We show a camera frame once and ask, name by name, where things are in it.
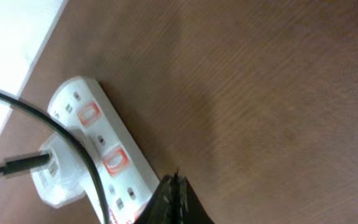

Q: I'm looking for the white USB charger adapter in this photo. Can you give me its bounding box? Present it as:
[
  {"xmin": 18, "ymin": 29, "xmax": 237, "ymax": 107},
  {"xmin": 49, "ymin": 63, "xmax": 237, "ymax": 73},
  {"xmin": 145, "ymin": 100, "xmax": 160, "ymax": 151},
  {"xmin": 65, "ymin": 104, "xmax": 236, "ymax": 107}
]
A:
[{"xmin": 30, "ymin": 134, "xmax": 87, "ymax": 209}]

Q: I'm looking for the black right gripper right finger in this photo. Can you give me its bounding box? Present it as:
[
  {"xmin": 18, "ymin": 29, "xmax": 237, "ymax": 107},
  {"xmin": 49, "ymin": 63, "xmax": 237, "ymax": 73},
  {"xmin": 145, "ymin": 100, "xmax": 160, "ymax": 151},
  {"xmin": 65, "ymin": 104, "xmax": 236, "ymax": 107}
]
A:
[{"xmin": 174, "ymin": 173, "xmax": 214, "ymax": 224}]

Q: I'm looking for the black USB charging cable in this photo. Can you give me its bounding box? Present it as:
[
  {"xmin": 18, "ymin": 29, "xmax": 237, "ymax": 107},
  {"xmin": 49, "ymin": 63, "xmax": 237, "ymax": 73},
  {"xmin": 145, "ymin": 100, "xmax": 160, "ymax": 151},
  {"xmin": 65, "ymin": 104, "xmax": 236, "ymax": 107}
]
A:
[{"xmin": 0, "ymin": 85, "xmax": 111, "ymax": 224}]

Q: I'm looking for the white power extension strip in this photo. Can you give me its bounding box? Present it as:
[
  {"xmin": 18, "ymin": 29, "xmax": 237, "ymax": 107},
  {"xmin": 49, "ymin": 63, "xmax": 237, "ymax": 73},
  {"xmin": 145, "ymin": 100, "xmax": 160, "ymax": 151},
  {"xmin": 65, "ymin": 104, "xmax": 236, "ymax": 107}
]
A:
[{"xmin": 47, "ymin": 77, "xmax": 160, "ymax": 223}]

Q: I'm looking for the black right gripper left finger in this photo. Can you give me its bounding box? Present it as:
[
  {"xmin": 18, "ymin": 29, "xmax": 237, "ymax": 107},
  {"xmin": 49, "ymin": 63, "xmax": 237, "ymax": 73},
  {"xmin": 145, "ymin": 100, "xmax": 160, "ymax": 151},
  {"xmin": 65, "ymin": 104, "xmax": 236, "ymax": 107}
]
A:
[{"xmin": 135, "ymin": 174, "xmax": 178, "ymax": 224}]

